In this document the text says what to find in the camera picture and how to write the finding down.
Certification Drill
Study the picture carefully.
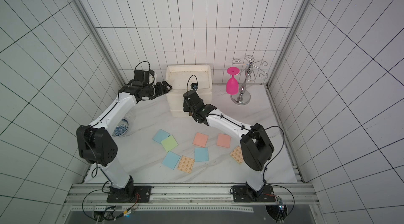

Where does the white plastic drawer cabinet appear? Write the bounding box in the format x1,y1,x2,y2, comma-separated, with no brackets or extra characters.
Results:
166,65,213,118

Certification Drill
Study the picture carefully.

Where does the pink sticky note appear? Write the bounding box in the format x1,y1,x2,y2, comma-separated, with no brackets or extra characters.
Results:
193,132,209,148
216,133,231,148

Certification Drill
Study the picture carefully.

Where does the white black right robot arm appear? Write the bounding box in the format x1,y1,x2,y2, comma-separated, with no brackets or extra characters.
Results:
183,90,275,202

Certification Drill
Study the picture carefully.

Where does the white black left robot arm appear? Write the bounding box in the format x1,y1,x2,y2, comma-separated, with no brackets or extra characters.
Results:
76,80,172,203

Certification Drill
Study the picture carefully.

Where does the blue sticky note upper left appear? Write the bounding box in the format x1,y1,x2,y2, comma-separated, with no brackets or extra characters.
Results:
153,129,170,144

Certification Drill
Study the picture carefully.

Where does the blue sticky note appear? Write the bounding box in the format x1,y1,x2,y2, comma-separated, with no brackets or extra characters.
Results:
162,151,181,170
153,129,170,144
194,148,209,162

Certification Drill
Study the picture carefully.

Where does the green sticky note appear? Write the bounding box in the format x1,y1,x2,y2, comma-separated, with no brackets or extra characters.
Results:
161,135,178,152

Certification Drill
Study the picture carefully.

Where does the blue sticky note center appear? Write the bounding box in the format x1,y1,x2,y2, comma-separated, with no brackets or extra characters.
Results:
194,148,209,162

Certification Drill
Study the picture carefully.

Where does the blue sticky note lower left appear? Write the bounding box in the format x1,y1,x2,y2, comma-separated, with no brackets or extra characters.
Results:
162,151,181,170

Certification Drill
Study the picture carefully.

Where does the orange patterned sticky note left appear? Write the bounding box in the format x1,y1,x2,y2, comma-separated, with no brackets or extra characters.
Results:
177,156,195,173

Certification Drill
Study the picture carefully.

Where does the orange patterned sticky note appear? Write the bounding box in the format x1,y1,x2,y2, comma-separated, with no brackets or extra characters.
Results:
177,156,195,173
230,146,244,164

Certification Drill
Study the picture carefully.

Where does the orange patterned sticky note right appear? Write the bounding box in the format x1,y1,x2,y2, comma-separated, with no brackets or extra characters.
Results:
230,146,244,164

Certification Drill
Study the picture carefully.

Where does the pink wine glass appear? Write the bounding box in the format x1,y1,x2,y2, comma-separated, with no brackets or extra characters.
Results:
226,67,240,95

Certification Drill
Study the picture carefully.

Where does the chrome glass holder stand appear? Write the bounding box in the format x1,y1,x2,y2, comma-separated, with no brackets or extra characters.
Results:
231,55,268,105

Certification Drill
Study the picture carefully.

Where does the blue white patterned plate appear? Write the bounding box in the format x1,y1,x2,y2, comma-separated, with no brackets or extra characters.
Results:
112,119,128,137

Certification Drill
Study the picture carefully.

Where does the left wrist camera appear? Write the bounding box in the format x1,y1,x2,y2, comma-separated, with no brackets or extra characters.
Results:
133,69,155,86

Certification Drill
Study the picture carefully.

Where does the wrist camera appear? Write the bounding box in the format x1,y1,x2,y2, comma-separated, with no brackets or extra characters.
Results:
133,69,155,86
190,83,198,91

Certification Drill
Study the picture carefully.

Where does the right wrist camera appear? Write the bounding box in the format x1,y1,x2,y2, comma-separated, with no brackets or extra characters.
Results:
190,83,198,91

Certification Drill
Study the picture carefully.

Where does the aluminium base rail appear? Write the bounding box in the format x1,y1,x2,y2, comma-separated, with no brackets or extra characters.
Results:
62,184,319,215

